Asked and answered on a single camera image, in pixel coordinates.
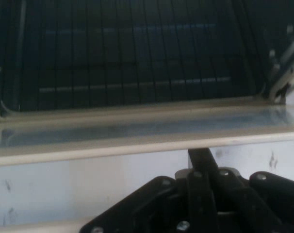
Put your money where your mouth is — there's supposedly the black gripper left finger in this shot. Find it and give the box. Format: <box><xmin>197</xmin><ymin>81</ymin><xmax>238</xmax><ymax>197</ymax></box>
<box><xmin>78</xmin><ymin>148</ymin><xmax>204</xmax><ymax>233</ymax></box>

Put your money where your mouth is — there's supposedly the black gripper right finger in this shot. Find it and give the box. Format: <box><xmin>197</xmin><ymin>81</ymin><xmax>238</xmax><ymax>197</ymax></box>
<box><xmin>200</xmin><ymin>148</ymin><xmax>294</xmax><ymax>233</ymax></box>

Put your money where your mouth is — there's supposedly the oven glass door with handle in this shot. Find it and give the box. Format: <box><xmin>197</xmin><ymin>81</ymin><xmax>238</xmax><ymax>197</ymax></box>
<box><xmin>0</xmin><ymin>96</ymin><xmax>294</xmax><ymax>233</ymax></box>

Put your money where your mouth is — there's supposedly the cream toaster oven body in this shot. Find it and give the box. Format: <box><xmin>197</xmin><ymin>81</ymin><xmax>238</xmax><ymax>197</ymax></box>
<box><xmin>0</xmin><ymin>0</ymin><xmax>294</xmax><ymax>127</ymax></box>

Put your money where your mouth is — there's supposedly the wire oven rack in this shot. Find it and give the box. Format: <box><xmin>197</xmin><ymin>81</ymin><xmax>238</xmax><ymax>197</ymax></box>
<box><xmin>1</xmin><ymin>0</ymin><xmax>268</xmax><ymax>113</ymax></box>

